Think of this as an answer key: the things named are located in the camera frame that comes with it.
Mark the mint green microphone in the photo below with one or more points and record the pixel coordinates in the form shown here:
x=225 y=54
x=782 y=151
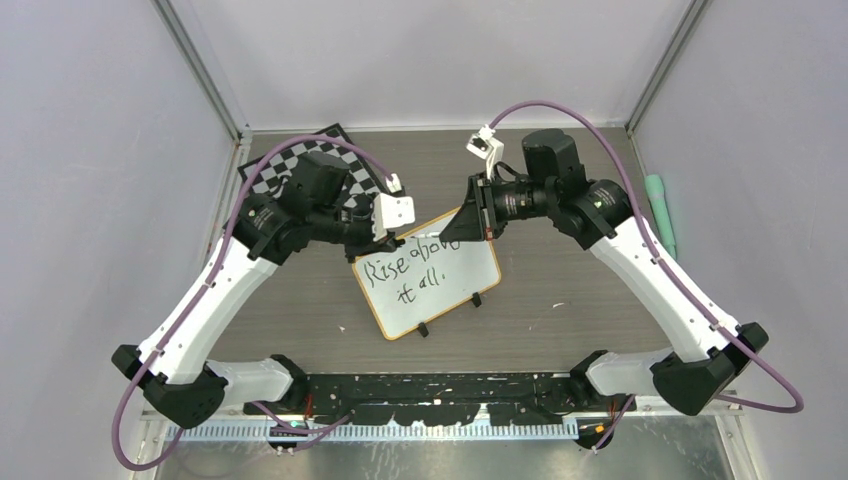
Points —
x=655 y=190

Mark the white whiteboard marker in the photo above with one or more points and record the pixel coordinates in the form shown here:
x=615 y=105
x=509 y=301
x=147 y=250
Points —
x=426 y=235

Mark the yellow framed whiteboard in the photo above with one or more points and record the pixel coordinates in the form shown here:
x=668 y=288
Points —
x=425 y=278

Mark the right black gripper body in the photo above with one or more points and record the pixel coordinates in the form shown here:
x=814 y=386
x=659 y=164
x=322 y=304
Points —
x=484 y=199

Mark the aluminium frame rail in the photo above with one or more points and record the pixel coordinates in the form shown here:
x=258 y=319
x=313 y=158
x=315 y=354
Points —
x=250 y=423

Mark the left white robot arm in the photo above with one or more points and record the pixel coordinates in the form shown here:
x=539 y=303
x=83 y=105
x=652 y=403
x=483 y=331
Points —
x=172 y=367

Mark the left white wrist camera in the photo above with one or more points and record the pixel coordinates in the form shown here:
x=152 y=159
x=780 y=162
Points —
x=390 y=212

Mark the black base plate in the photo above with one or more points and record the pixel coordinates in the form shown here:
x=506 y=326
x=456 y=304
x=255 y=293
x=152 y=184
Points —
x=509 y=399

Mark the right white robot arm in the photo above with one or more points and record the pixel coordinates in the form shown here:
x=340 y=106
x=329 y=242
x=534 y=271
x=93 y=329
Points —
x=708 y=347

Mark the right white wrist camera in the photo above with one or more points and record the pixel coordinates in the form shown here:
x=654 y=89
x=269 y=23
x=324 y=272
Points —
x=484 y=145

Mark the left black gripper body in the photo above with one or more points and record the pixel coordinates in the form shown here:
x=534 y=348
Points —
x=358 y=239

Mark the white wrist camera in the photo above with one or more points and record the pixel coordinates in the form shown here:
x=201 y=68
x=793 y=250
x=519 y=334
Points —
x=390 y=212
x=484 y=145

